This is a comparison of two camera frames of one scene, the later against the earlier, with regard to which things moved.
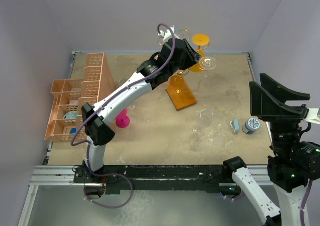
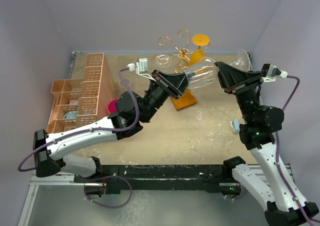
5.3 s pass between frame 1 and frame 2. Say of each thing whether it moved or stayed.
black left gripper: moved
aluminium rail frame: stayed
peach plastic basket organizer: stayed
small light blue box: stayed
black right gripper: moved
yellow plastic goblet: stayed
